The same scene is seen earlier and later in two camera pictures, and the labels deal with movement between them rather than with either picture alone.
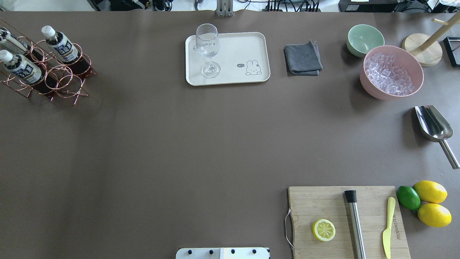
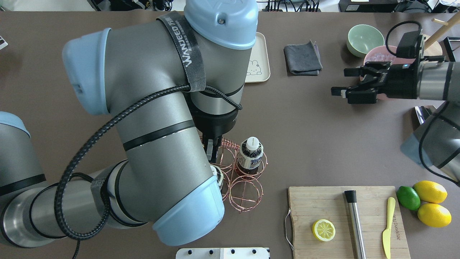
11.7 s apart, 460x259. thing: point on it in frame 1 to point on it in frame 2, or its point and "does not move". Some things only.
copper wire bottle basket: x=26 y=64 to x=244 y=194
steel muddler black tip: x=351 y=196 does not move
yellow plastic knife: x=386 y=233 does not move
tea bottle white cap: x=21 y=66 to x=217 y=172
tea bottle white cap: x=69 y=54 to x=252 y=143
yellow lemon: x=430 y=191 does not move
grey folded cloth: x=303 y=59 does not move
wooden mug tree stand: x=427 y=49 does not move
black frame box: x=452 y=46 does not move
